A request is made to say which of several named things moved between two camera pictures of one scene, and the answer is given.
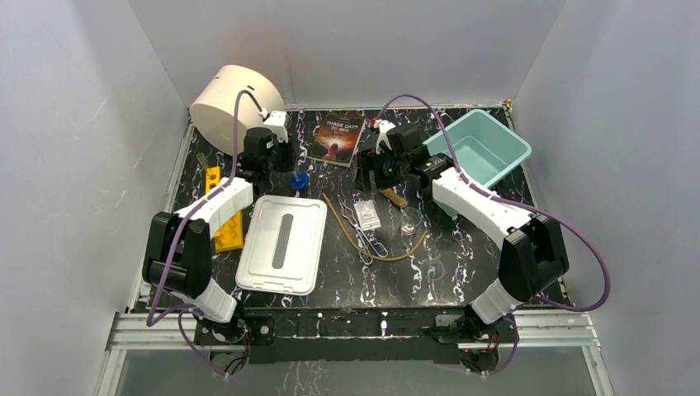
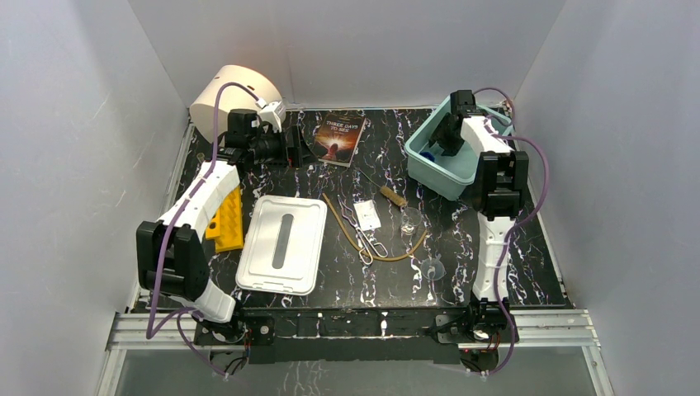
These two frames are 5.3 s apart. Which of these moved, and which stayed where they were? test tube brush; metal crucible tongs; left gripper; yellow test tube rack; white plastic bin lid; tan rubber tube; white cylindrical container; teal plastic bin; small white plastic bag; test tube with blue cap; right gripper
Moved: right gripper; test tube with blue cap; teal plastic bin; left gripper
Stayed: tan rubber tube; white cylindrical container; small white plastic bag; white plastic bin lid; yellow test tube rack; metal crucible tongs; test tube brush
